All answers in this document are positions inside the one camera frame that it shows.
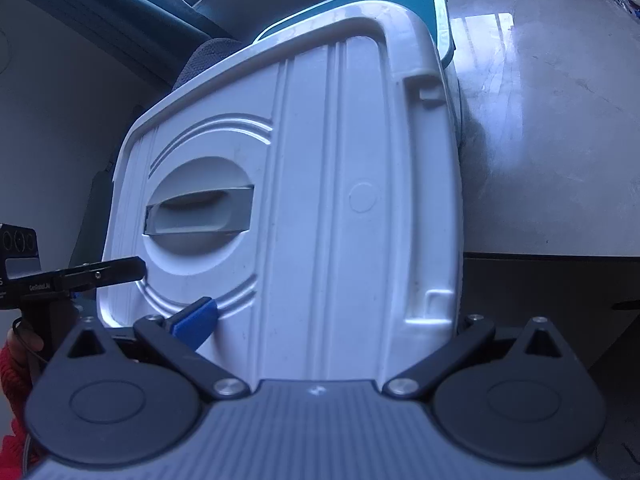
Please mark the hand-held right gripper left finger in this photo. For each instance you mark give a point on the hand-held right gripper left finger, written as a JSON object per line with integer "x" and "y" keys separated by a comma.
{"x": 197, "y": 319}

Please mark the person's left hand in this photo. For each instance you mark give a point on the person's left hand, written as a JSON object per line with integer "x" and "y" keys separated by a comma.
{"x": 25, "y": 342}

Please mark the grey desktop desk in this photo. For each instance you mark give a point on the grey desktop desk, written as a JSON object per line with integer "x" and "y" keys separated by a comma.
{"x": 550, "y": 135}

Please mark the blue-grey curtain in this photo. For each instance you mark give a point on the blue-grey curtain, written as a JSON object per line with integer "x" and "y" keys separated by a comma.
{"x": 125, "y": 15}

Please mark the white plastic bin lid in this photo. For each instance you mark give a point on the white plastic bin lid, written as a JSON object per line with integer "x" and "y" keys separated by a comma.
{"x": 310, "y": 200}

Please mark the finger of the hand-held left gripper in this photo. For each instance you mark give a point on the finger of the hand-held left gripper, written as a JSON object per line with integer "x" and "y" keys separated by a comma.
{"x": 107, "y": 271}

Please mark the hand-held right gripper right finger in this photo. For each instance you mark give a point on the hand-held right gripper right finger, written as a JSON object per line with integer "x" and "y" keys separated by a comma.
{"x": 470, "y": 334}

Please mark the chair with grey knit cover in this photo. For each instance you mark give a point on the chair with grey knit cover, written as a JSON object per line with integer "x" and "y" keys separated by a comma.
{"x": 210, "y": 60}

